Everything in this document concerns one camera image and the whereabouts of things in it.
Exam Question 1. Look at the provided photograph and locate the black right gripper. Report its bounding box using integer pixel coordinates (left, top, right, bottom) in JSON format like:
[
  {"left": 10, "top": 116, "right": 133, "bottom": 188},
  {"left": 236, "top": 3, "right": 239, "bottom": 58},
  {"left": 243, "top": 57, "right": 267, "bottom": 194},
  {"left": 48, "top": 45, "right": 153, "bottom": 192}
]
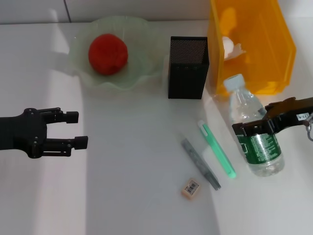
[{"left": 231, "top": 97, "right": 313, "bottom": 137}]

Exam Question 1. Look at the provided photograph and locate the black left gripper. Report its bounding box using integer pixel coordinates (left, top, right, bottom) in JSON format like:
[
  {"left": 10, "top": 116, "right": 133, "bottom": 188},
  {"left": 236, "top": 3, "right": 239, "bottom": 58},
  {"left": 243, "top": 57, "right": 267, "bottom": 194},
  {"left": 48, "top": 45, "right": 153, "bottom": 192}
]
[{"left": 0, "top": 107, "right": 89, "bottom": 159}]

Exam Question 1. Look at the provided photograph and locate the clear water bottle green label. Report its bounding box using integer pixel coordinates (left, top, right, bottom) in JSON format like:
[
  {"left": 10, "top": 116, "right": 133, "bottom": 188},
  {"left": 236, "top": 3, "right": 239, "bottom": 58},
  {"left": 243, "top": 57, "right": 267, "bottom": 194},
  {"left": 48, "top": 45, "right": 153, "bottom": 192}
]
[{"left": 224, "top": 74, "right": 286, "bottom": 177}]

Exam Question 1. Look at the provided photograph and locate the mint green pen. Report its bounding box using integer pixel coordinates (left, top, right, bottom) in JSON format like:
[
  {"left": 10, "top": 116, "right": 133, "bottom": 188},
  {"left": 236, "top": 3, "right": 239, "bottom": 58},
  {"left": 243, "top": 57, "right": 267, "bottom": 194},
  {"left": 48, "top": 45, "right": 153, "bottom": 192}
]
[{"left": 197, "top": 119, "right": 237, "bottom": 179}]

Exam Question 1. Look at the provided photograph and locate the white paper ball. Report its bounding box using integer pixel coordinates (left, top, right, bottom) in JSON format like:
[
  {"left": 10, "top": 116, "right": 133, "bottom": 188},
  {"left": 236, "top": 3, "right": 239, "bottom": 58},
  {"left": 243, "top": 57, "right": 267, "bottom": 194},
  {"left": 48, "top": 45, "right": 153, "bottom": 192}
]
[{"left": 221, "top": 36, "right": 247, "bottom": 61}]

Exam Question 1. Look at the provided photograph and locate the grey pen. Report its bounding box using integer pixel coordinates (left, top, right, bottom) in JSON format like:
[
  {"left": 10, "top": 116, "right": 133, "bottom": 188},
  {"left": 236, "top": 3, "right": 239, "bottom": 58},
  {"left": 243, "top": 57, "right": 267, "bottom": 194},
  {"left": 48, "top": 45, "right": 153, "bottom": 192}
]
[{"left": 180, "top": 138, "right": 222, "bottom": 191}]

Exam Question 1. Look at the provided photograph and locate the black mesh pen holder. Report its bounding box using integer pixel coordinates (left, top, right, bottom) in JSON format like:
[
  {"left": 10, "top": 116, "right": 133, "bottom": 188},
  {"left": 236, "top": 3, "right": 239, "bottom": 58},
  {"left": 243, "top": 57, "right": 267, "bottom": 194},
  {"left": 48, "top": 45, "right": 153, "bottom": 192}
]
[{"left": 168, "top": 36, "right": 210, "bottom": 100}]

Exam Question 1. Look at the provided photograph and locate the green glass fruit plate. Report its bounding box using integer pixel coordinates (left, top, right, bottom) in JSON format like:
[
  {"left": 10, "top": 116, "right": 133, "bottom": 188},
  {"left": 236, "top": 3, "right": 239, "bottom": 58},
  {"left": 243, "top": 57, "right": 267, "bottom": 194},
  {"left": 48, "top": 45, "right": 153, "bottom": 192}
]
[{"left": 67, "top": 16, "right": 163, "bottom": 91}]

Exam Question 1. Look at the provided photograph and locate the tan eraser with barcode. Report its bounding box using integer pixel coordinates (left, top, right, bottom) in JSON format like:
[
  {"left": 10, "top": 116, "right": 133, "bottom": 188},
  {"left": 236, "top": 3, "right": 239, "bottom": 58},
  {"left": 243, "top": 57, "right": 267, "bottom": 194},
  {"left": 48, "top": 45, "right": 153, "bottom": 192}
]
[{"left": 180, "top": 178, "right": 201, "bottom": 201}]

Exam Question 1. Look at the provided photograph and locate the yellow plastic storage bin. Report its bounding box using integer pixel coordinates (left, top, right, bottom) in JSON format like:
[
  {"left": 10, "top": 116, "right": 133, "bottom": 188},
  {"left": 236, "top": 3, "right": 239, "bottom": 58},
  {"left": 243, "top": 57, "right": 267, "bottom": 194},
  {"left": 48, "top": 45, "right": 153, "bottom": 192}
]
[{"left": 207, "top": 0, "right": 297, "bottom": 95}]

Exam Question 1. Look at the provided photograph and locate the grey right gripper cable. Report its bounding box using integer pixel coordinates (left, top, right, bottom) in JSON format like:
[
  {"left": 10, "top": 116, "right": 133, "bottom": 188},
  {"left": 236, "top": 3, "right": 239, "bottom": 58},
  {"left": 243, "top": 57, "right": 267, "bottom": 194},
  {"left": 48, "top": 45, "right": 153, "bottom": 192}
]
[{"left": 304, "top": 117, "right": 313, "bottom": 141}]

